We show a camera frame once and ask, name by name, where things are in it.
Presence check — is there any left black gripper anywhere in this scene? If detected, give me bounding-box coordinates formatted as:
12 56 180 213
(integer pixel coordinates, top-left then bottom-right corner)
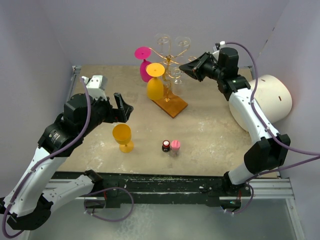
79 92 133 138

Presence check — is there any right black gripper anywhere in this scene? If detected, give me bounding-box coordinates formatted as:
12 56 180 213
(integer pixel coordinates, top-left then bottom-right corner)
179 51 224 82

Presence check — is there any clear wine glass front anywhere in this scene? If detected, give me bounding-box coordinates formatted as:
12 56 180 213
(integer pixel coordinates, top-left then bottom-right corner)
170 67 185 96

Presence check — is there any clear wine glass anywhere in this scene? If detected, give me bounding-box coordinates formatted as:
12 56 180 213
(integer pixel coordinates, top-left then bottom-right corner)
175 36 191 53
155 33 172 55
170 67 185 96

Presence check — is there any yellow wine glass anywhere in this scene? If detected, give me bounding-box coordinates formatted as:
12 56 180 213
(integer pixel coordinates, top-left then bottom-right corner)
112 123 134 153
146 63 165 101

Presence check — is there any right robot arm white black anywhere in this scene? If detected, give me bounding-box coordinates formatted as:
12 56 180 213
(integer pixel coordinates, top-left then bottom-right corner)
179 47 291 196

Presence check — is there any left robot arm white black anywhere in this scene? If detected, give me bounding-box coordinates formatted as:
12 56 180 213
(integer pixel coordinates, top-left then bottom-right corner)
0 93 134 232

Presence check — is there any clear wine glass back right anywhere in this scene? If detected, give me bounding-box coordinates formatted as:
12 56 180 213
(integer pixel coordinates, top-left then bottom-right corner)
175 36 191 53

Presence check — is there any clear wine glass back left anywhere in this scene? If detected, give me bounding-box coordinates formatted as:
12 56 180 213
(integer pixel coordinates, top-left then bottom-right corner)
155 33 172 55

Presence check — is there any pink wine glass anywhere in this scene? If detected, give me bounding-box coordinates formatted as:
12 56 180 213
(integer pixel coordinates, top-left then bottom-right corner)
134 46 152 83

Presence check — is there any dark red capped bottle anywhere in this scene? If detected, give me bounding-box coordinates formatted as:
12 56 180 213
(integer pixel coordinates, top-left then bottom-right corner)
161 140 171 153

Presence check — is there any pink capped shaker bottle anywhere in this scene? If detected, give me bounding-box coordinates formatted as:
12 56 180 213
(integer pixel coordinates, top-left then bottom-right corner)
169 140 181 157

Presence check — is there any white cylindrical container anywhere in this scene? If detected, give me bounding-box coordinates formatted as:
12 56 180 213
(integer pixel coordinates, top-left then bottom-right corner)
228 74 293 132

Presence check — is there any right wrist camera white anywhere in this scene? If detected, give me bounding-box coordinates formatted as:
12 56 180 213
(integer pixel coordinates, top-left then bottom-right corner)
212 41 226 59

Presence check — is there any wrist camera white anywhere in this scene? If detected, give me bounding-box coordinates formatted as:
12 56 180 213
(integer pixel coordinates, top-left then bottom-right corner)
212 41 226 59
81 75 108 101

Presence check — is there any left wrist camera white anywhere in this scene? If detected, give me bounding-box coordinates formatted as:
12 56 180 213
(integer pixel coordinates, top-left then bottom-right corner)
81 75 108 101

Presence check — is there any gold wire wine glass rack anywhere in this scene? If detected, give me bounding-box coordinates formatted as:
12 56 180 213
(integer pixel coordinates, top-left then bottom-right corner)
150 48 189 119

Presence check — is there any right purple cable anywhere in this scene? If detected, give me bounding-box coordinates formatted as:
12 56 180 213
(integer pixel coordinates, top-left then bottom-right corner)
223 41 320 181

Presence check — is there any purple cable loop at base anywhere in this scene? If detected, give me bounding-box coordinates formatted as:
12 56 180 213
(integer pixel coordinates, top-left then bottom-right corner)
83 186 135 223

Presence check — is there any black base frame bar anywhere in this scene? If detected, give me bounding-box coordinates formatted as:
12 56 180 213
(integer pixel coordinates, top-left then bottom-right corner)
57 169 253 208

